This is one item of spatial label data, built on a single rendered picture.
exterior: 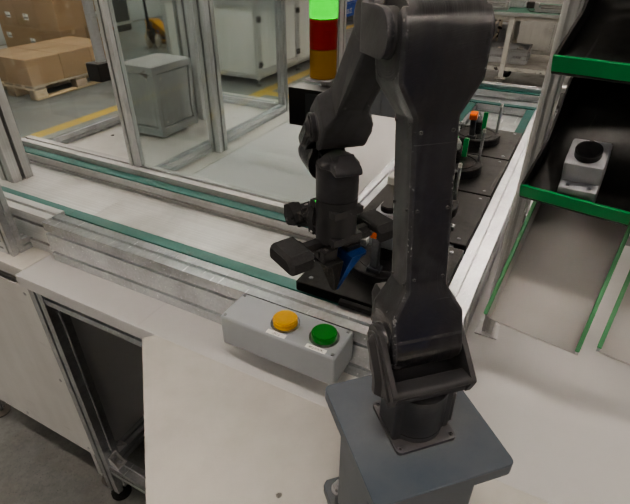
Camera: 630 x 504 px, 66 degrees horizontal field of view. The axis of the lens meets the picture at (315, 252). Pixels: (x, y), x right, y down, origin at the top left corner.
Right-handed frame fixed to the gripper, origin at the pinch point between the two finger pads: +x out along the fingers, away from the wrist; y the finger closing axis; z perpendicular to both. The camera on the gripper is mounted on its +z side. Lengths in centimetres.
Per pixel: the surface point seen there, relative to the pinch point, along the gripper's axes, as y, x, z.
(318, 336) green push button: 4.2, 9.6, -1.9
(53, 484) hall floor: 54, 107, 76
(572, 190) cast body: -21.4, -15.0, -19.9
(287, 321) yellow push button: 6.3, 9.6, 3.7
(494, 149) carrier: -81, 9, 33
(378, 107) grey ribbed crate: -147, 38, 158
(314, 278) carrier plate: -3.8, 9.7, 10.9
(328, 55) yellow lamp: -17.7, -23.8, 26.9
